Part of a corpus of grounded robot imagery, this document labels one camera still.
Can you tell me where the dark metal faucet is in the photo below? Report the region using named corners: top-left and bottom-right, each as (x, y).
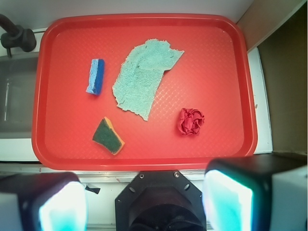
top-left (0, 14), bottom-right (37, 58)

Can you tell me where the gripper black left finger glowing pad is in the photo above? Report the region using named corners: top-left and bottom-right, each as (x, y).
top-left (0, 172), bottom-right (88, 231)

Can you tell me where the blue sponge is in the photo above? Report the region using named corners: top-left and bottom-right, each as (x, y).
top-left (86, 59), bottom-right (105, 95)

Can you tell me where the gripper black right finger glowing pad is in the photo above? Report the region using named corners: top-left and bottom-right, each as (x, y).
top-left (202, 154), bottom-right (308, 231)

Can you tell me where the red plastic tray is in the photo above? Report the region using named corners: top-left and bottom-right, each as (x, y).
top-left (32, 14), bottom-right (257, 171)

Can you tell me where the crumpled red cloth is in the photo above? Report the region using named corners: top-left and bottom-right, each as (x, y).
top-left (177, 108), bottom-right (205, 136)

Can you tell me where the green and yellow sponge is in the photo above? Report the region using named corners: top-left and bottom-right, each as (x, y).
top-left (92, 117), bottom-right (125, 155)

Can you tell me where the stainless steel sink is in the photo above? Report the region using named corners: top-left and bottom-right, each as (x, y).
top-left (0, 52), bottom-right (39, 139)

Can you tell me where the teal microfiber cloth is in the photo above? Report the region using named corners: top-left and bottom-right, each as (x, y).
top-left (112, 39), bottom-right (184, 121)

